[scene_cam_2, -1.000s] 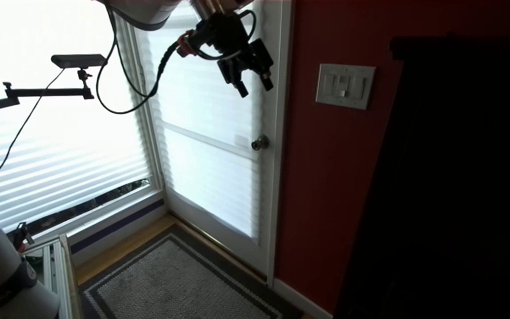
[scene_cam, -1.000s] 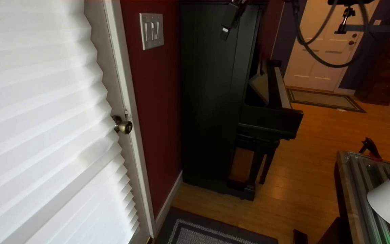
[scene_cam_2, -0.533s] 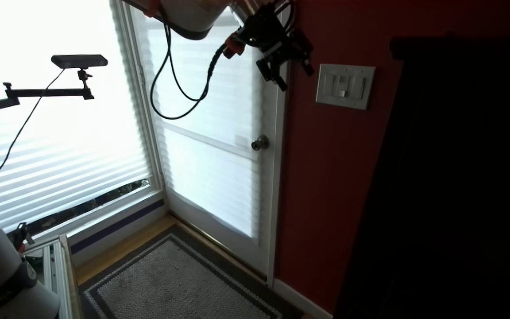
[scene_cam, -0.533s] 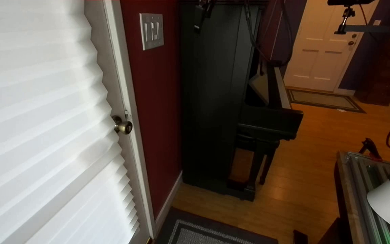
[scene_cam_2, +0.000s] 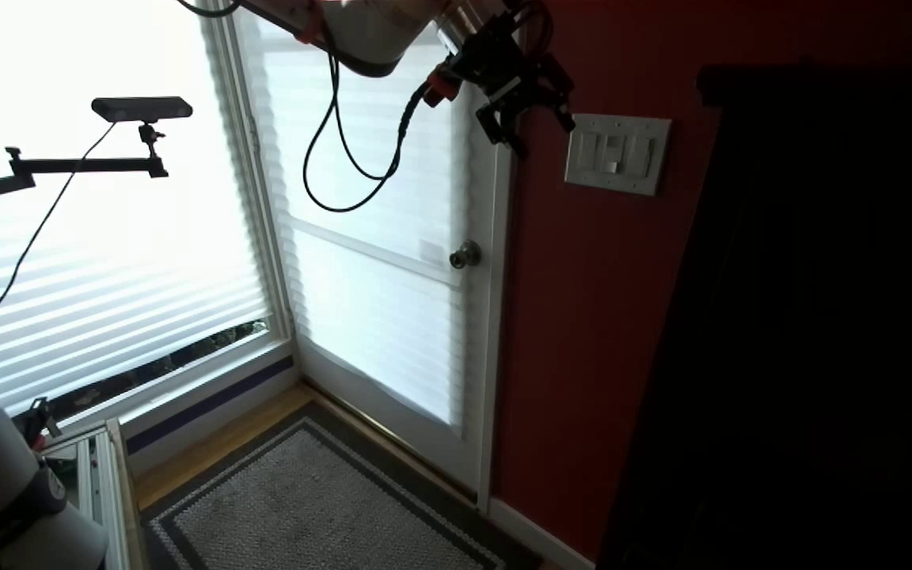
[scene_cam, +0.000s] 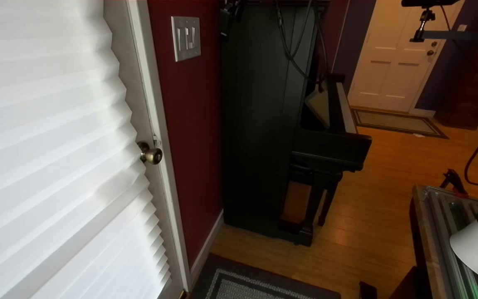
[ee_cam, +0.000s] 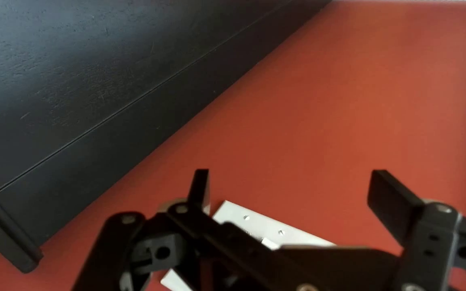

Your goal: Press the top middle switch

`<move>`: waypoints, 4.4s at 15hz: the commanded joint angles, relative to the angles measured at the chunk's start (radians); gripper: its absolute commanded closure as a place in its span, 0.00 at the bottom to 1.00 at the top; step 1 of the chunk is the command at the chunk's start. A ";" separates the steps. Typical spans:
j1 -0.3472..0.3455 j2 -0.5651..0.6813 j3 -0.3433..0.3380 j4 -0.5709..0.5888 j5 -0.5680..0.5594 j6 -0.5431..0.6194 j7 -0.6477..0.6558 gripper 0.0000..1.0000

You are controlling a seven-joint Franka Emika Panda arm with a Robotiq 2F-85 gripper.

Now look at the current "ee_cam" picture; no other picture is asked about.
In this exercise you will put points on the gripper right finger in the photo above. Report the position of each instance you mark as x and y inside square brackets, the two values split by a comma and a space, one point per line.
[431, 230]

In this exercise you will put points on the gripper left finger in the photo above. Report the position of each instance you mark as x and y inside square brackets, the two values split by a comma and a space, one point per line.
[192, 226]

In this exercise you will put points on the black wooden cabinet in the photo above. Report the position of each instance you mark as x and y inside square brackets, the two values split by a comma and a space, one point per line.
[79, 89]

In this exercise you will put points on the white wall switch plate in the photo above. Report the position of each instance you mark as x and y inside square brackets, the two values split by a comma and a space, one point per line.
[253, 224]

